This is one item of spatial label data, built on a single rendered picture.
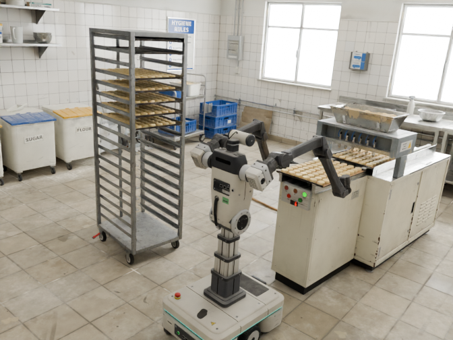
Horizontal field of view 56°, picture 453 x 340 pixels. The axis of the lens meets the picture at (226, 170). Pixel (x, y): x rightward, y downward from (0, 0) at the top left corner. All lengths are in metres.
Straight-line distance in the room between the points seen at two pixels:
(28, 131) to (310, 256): 3.65
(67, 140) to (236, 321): 3.81
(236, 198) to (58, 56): 4.40
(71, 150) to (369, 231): 3.83
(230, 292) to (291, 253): 0.73
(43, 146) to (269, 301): 3.69
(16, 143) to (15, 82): 0.94
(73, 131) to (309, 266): 3.66
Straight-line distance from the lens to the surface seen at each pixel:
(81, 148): 5.93
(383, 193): 3.55
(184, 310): 2.71
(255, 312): 2.75
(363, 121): 3.60
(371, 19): 6.91
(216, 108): 7.44
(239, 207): 2.45
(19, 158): 5.57
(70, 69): 6.44
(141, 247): 3.60
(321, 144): 2.62
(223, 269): 2.67
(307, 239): 3.17
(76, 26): 6.47
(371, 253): 3.76
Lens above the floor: 1.88
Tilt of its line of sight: 18 degrees down
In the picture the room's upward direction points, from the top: 4 degrees clockwise
